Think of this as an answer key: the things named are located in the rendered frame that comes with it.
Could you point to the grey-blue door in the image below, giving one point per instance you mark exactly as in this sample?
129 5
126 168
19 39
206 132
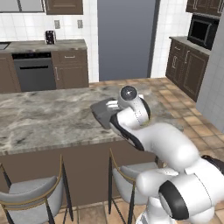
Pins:
125 40

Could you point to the dark brown base cabinet run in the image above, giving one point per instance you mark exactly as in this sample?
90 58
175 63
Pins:
186 68

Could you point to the black and silver toaster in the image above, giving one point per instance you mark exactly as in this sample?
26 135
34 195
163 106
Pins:
50 37

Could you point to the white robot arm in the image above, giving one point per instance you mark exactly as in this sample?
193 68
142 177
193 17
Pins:
172 145

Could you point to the grey wall outlet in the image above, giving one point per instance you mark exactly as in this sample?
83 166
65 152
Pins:
80 24
57 24

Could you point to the dark grey dishwasher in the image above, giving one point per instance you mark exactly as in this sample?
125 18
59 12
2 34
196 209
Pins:
35 73

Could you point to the brown kitchen island base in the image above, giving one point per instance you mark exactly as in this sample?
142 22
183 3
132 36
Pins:
84 172

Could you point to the dark brown wall cabinet run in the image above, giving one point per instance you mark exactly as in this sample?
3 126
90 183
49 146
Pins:
207 6

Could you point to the grey stool with gold-trimmed frame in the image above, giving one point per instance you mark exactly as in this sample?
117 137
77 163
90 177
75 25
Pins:
124 178
32 195

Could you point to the grey glass-front wall cabinet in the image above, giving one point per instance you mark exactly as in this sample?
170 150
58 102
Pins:
29 5

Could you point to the black microwave oven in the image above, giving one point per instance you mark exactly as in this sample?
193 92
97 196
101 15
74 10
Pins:
201 30

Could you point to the grey flat gripper body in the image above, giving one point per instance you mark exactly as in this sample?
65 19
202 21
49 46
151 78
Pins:
100 112

